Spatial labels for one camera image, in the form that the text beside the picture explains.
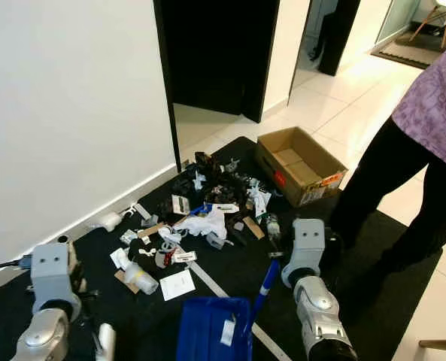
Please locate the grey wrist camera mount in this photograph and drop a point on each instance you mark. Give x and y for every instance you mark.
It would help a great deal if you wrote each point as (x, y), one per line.
(53, 274)
(307, 244)

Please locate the white paper sheet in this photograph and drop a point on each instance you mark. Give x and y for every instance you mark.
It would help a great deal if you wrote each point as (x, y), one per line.
(177, 285)

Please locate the wooden legged chair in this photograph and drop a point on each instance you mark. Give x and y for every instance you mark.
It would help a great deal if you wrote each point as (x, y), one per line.
(441, 15)

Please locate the white crumpled plastic bag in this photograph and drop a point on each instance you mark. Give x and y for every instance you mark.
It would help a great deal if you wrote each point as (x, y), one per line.
(204, 224)

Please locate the black rubbish pile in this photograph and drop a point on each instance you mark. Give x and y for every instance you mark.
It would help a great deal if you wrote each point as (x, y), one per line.
(211, 188)

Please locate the open cardboard box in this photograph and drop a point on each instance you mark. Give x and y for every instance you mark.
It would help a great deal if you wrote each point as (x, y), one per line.
(309, 177)

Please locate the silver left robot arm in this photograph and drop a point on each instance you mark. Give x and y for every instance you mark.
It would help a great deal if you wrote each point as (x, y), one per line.
(43, 335)

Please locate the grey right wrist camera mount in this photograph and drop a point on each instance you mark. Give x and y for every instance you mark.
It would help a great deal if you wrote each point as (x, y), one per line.
(307, 244)

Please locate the short brown cardboard piece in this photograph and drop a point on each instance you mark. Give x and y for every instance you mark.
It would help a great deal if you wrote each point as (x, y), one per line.
(253, 228)

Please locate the narrow black door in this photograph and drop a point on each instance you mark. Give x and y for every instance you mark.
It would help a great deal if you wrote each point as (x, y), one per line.
(337, 34)

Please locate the thin brown cardboard strip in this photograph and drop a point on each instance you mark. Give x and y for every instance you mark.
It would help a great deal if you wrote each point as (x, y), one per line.
(151, 229)

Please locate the person in purple shirt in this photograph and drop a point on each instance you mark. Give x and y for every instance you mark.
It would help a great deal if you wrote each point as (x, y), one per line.
(403, 173)

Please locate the long white strip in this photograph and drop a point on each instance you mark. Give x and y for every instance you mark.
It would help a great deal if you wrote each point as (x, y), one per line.
(211, 282)

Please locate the clear plastic cup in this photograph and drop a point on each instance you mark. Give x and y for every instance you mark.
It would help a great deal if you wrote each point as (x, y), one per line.
(141, 279)

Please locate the red and white can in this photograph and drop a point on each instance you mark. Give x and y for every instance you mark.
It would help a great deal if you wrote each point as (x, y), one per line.
(165, 256)

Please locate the clear plastic bottle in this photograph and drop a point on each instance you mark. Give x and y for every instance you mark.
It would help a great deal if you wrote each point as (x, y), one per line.
(273, 228)

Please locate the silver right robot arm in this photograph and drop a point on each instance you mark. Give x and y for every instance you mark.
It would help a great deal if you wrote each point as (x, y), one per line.
(320, 312)

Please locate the wooden furniture edge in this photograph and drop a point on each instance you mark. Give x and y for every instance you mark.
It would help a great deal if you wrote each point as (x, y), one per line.
(444, 345)

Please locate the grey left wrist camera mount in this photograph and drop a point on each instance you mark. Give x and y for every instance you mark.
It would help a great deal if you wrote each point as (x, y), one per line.
(53, 274)

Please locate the dark brown rug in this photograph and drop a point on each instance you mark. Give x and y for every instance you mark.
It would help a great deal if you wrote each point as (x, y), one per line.
(403, 53)

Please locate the wide black door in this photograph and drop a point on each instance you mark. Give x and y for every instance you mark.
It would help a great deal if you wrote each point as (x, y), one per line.
(215, 53)

